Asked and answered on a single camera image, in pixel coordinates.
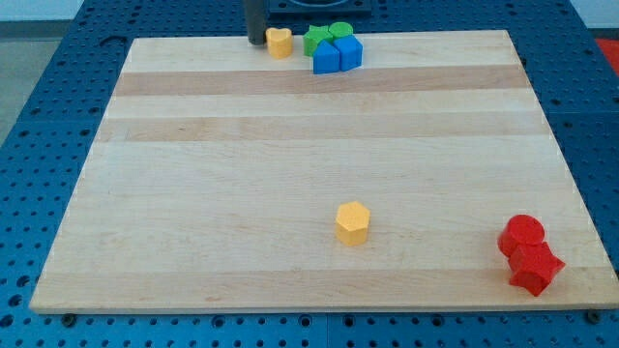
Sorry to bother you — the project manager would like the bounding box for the blue pentagon block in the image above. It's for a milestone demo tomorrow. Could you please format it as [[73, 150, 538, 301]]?
[[312, 41, 340, 74]]

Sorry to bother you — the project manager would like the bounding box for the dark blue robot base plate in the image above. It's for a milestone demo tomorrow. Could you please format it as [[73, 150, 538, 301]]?
[[266, 0, 372, 17]]

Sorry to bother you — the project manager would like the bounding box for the yellow heart block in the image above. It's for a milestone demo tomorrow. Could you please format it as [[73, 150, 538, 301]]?
[[265, 27, 293, 59]]

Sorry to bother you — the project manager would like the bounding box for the red cylinder block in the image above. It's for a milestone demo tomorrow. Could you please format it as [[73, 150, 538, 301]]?
[[497, 215, 545, 257]]

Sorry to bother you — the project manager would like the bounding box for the green star block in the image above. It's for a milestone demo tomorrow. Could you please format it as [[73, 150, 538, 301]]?
[[303, 25, 334, 57]]

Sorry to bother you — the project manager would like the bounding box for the red star block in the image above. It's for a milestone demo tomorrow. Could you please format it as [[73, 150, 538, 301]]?
[[509, 242, 566, 297]]

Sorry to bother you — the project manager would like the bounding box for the green cylinder block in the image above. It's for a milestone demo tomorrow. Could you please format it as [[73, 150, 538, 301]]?
[[328, 21, 354, 40]]

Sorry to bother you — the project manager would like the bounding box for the yellow hexagon block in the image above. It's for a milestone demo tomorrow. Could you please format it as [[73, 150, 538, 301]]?
[[336, 201, 370, 247]]

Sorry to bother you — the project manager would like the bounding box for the blue cube block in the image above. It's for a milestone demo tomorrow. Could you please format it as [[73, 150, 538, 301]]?
[[334, 35, 364, 72]]

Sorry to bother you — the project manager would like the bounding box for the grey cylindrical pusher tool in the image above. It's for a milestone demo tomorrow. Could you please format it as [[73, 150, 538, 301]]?
[[243, 0, 267, 45]]

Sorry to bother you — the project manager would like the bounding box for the wooden board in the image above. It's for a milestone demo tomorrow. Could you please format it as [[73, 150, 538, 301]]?
[[30, 30, 618, 314]]

